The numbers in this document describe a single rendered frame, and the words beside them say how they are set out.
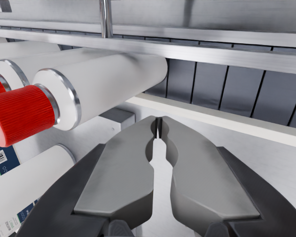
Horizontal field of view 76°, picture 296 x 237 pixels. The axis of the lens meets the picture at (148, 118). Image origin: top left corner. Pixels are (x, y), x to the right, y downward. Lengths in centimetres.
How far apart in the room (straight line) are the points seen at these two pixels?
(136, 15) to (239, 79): 20
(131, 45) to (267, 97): 16
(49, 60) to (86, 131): 25
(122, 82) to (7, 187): 37
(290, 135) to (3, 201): 48
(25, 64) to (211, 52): 16
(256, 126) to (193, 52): 11
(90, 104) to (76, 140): 34
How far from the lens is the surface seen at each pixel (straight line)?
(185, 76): 27
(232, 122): 23
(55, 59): 22
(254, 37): 25
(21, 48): 38
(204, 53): 17
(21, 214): 88
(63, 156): 53
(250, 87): 25
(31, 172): 51
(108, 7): 22
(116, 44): 21
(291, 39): 25
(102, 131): 40
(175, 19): 32
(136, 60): 21
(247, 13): 29
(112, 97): 18
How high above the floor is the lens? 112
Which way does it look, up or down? 50 degrees down
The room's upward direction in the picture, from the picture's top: 127 degrees counter-clockwise
